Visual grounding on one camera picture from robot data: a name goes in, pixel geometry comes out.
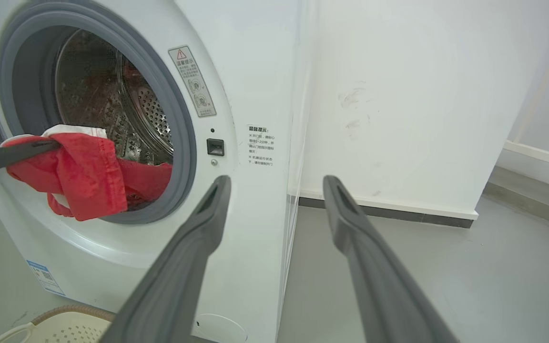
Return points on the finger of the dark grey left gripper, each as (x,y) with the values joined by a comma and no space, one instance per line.
(179,271)

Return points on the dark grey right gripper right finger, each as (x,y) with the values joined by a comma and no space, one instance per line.
(379,276)

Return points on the dark grey pointed right gripper left finger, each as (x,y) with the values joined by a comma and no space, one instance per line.
(7,153)

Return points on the red garment with white lining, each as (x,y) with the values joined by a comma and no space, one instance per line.
(88,176)

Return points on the white front-load washing machine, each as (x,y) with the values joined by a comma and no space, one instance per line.
(236,200)

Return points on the cream perforated laundry basket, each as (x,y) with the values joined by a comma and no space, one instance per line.
(55,327)

